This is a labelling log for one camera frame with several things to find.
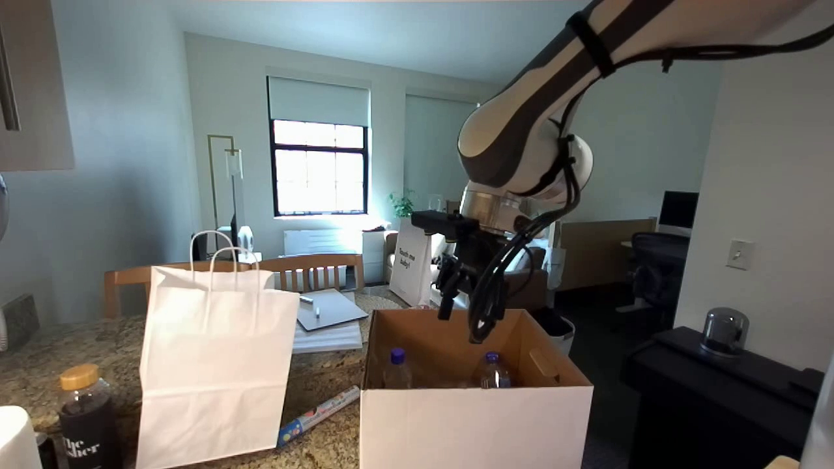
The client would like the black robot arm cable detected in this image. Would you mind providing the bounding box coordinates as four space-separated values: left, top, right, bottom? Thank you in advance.
467 9 834 346

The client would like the grey glass tumbler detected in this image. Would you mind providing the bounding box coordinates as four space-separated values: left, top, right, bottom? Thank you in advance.
698 306 751 360

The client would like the thin framed wall fixture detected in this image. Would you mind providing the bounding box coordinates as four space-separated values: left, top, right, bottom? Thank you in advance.
206 130 244 236

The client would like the green house plant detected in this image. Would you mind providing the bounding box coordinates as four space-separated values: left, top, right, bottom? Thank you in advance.
389 190 417 220

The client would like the white roller blind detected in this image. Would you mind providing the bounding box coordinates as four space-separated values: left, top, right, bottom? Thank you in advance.
266 72 372 130

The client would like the desk computer monitor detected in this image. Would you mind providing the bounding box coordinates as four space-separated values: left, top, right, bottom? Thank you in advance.
658 190 700 234

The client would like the dark bottle tan cap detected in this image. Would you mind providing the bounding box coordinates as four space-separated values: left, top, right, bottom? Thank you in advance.
55 363 124 469

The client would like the beige sofa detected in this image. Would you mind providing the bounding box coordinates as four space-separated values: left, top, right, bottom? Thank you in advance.
429 213 557 312

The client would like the white radiator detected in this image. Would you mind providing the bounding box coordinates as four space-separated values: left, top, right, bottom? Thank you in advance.
281 227 363 259

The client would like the black office chair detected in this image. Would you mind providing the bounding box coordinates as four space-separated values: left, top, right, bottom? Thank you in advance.
627 231 694 319

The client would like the white paper bag with handles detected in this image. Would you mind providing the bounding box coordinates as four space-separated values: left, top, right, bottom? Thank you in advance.
136 227 301 469

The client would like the tan wooden furniture panel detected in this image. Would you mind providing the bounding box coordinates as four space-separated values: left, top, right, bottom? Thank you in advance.
554 217 658 294

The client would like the black framed window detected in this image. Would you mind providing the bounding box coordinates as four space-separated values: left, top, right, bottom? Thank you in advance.
269 117 369 220

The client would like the clear bottle blue cap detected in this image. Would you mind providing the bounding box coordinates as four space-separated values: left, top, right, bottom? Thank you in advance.
380 346 415 390
473 350 514 390

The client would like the dark trash bin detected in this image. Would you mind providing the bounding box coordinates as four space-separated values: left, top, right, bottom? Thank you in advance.
529 308 578 358

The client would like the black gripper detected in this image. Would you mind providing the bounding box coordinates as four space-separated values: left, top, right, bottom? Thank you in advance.
433 231 496 322

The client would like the cardboard box white outside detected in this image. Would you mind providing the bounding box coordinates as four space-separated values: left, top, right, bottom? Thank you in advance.
356 308 597 469

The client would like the white wall switch plate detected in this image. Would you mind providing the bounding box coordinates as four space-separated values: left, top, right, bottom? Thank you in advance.
728 240 755 273

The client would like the black side table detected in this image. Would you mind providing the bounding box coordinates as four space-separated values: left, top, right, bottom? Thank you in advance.
621 322 827 469

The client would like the wooden wall cabinet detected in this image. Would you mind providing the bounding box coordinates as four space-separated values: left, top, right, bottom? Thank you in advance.
0 0 75 173

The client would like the blue white flat package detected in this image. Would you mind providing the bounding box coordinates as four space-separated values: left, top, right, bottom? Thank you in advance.
275 386 363 448

